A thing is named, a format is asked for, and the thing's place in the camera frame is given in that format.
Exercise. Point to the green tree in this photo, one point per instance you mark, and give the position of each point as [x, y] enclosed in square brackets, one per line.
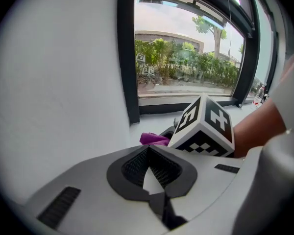
[214, 35]

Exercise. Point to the clear plastic water bottle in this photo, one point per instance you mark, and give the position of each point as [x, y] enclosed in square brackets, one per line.
[259, 95]

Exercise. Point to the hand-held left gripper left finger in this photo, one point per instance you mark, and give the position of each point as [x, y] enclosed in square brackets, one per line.
[88, 192]

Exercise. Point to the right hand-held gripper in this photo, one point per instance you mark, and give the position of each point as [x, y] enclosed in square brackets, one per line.
[205, 128]

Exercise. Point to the purple cloth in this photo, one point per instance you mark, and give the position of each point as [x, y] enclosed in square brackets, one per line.
[153, 139]

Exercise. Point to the person's right forearm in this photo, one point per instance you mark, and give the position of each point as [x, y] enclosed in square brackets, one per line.
[257, 128]

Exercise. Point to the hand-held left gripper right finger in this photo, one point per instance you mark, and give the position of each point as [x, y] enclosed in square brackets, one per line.
[210, 180]

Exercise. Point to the black window frame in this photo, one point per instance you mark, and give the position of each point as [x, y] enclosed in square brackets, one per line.
[127, 57]

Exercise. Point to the green hedge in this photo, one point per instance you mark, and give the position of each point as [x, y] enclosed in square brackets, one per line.
[186, 62]

